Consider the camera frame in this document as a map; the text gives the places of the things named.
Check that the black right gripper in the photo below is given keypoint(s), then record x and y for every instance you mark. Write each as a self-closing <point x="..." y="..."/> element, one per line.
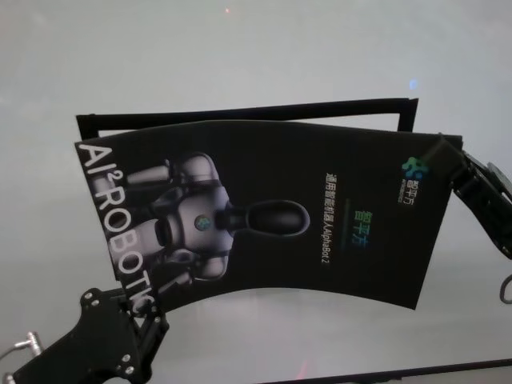
<point x="484" y="200"/>

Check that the black robot poster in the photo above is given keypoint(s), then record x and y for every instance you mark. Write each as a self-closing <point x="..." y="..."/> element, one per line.
<point x="280" y="192"/>

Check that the black rectangular tape frame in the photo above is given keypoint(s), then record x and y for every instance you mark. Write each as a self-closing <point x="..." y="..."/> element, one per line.
<point x="360" y="107"/>

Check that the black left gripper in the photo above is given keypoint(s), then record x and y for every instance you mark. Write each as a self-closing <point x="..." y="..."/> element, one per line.
<point x="100" y="340"/>

